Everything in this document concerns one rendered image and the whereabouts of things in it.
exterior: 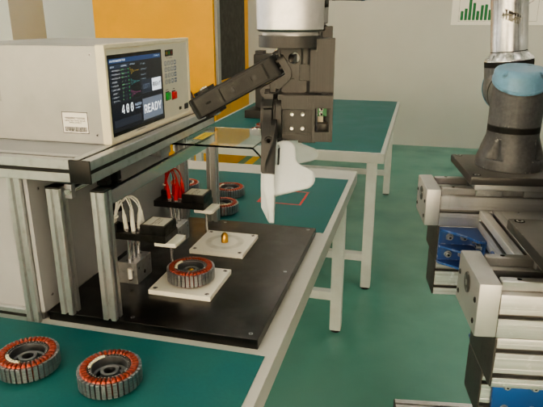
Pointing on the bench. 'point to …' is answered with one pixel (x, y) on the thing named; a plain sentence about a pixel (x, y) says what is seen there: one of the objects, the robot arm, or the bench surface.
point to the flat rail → (153, 172)
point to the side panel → (17, 257)
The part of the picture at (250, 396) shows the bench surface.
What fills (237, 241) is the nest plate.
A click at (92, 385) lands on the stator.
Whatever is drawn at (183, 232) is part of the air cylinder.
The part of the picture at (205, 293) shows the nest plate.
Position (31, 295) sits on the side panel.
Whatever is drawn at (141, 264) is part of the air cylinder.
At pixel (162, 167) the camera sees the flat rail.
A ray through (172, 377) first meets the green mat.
